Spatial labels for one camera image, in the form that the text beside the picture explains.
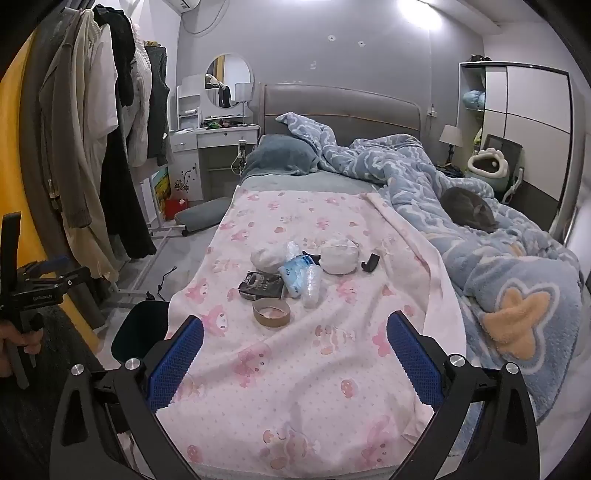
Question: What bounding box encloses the round mirror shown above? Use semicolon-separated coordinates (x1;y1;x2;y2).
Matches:
204;53;254;110

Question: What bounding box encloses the brown grey coat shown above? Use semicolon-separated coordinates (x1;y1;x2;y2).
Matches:
21;9;93;232

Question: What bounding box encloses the hanging charger with cable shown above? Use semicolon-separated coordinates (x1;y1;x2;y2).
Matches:
231;138;248;174

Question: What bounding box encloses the white sock ball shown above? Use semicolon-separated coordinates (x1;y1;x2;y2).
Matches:
250;241;289;273

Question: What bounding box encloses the grey floor cushion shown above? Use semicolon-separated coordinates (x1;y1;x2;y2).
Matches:
178;198;232;237

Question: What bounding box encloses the person's left hand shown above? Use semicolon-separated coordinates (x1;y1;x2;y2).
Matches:
0;320;44;377

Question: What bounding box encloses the grey upholstered bed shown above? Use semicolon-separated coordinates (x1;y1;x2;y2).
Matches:
233;83;423;195

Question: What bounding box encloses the black framed panel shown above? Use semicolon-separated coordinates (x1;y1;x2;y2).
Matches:
480;134;525;185

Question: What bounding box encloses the lamp with dark base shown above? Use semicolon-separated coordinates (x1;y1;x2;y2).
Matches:
438;124;465;165

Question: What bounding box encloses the yellow green picture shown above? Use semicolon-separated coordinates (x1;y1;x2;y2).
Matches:
151;168;173;214

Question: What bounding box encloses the blue patterned duvet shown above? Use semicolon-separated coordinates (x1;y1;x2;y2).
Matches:
276;112;589;416

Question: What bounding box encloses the dark snack packet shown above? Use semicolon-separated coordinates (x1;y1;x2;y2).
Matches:
238;271;286;301

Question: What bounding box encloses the cream teal plush cat bed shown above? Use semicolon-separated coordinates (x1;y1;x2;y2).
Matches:
466;148;509;190

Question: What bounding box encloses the white desk shelf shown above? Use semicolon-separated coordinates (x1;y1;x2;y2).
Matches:
177;75;206;133

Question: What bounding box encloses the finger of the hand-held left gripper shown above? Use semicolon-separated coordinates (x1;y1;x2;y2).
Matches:
32;267;91;294
21;257;70;278

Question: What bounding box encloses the lamp with silver stem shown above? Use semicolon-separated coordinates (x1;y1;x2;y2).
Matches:
235;82;253;125

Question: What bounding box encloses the grey cat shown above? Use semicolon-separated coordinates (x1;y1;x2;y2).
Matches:
438;187;500;233

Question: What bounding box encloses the white sliding wardrobe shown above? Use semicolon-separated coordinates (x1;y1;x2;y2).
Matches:
457;60;576;245

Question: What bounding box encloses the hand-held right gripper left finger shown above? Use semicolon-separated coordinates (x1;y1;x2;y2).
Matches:
50;316;205;480

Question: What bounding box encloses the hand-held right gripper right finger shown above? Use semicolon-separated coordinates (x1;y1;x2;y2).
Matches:
385;310;541;480

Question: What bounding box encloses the grey knit vest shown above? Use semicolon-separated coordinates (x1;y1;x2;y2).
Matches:
143;44;174;167

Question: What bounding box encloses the blue white packet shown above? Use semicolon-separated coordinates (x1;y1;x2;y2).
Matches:
278;255;317;297

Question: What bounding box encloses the grey fluffy pillow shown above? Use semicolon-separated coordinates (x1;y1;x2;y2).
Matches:
241;135;320;178

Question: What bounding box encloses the black long garment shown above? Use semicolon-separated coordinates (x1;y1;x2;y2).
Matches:
99;122;158;260

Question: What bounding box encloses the pink printed blanket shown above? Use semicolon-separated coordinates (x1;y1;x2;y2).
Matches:
154;188;467;480

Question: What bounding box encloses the desk clutter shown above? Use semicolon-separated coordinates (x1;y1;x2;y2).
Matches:
202;117;246;130

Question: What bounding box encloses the clear plastic cup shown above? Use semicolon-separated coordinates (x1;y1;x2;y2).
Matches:
299;265;324;308

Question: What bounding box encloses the brown tape roll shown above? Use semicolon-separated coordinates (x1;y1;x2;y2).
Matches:
252;298;291;328

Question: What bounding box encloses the white shirt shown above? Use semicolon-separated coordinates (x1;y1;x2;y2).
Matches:
88;34;122;136

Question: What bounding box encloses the black knit sweater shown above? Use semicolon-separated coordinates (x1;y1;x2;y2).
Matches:
92;4;137;105

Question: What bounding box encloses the white ribbed cardigan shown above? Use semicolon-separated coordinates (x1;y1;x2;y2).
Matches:
124;23;156;169

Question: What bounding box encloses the dark round bin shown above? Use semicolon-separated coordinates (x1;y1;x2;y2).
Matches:
112;300;171;370

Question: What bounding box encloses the white vanity desk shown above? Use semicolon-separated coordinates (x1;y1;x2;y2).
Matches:
168;124;260;202

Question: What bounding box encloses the black floor cable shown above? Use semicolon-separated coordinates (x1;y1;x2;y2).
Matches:
157;267;179;299

